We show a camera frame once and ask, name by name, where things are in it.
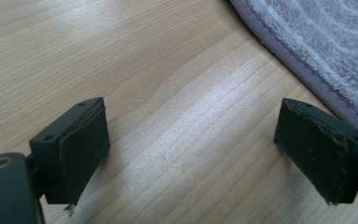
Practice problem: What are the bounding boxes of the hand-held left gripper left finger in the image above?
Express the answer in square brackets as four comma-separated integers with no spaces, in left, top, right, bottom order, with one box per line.
[28,96,111,217]

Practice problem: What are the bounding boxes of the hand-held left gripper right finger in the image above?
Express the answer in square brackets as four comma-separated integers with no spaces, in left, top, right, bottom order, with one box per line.
[273,97,358,206]

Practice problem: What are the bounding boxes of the lilac fluffy towel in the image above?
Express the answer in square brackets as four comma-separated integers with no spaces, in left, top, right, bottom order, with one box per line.
[228,0,358,139]

